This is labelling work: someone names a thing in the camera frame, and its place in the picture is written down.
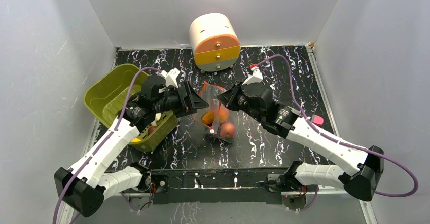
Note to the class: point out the white cylindrical drawer cabinet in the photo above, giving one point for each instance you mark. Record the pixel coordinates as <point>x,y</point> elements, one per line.
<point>214,42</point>

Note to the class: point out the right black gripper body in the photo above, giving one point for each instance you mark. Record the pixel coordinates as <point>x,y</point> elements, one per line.
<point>235,96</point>

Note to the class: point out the orange peach toy fruit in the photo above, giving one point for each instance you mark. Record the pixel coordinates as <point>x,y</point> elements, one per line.
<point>223,115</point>

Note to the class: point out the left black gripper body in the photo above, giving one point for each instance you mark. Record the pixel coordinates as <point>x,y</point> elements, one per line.
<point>173,101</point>

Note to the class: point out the olive green plastic basket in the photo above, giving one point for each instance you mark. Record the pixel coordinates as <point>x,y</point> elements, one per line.
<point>105,100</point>

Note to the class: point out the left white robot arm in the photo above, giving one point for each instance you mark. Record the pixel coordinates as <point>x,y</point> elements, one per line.
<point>100,165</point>

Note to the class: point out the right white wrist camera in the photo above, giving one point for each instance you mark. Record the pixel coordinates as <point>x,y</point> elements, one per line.
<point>254,77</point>

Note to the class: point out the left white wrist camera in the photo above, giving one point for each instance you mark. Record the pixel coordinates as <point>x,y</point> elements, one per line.
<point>170,77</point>

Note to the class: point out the aluminium frame rail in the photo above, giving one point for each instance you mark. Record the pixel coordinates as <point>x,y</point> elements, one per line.
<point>266,185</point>

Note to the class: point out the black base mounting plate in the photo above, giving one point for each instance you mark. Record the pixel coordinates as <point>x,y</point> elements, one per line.
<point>226,185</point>

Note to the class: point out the clear zip bag orange zipper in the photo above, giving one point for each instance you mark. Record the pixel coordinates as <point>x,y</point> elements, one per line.
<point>215,121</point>

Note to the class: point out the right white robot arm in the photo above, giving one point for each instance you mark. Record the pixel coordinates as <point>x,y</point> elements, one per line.
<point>355,169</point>

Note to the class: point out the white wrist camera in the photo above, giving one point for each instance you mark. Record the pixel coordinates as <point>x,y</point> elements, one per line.
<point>254,77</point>
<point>170,77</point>

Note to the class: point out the pink small object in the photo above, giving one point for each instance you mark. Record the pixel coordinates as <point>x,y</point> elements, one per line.
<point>317,120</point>

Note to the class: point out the dark red toy fruit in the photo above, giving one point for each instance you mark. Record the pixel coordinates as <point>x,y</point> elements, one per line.
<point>151,129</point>

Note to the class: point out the brown toy kiwi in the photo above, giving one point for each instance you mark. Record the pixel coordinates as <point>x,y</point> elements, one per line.
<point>208,118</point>

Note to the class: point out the white toy mushroom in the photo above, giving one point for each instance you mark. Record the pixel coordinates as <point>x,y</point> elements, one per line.
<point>157,118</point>

